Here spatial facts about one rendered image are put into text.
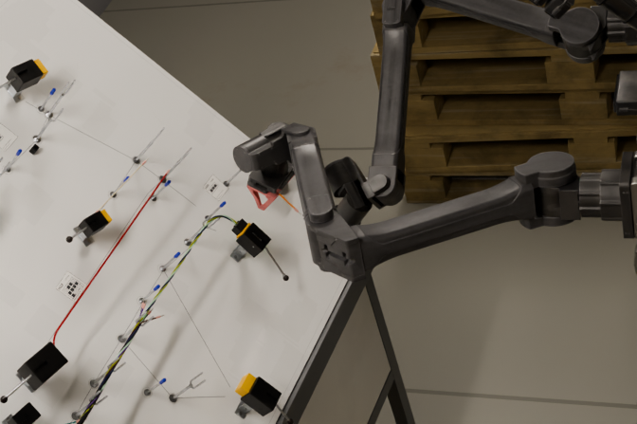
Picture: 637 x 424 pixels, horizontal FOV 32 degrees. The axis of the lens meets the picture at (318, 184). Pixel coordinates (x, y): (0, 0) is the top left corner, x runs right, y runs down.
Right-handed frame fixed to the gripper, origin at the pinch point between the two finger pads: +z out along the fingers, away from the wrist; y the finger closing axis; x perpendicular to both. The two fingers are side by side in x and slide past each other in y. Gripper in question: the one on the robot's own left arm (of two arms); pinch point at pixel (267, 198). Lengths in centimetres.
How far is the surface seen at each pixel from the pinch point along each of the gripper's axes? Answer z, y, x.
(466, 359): 109, -73, 49
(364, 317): 51, -24, 23
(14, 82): -10, 11, -56
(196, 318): 21.7, 20.2, -3.1
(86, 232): 4.7, 25.9, -27.4
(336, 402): 58, -2, 27
